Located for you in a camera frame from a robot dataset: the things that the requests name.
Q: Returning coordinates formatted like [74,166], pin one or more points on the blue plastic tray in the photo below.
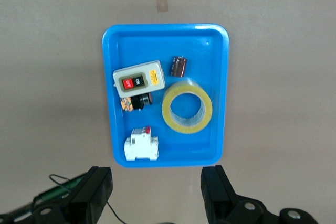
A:
[147,48]

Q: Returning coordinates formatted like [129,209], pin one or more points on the grey on-off switch box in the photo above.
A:
[126,74]

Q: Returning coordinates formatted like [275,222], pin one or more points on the black orange push button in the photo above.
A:
[136,102]

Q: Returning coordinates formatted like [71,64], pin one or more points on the yellow tape roll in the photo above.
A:
[165,108]

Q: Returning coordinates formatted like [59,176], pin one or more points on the square brown tape patch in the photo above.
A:
[162,4]

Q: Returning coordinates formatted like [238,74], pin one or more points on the small dark brown block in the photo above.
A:
[178,67]

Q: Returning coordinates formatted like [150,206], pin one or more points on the green circuit board strip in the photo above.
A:
[56,191]

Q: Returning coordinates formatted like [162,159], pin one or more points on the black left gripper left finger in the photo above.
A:
[92,195]

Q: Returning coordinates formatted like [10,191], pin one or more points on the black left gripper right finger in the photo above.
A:
[218,197]

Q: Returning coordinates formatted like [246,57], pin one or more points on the white circuit breaker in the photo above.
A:
[141,145]

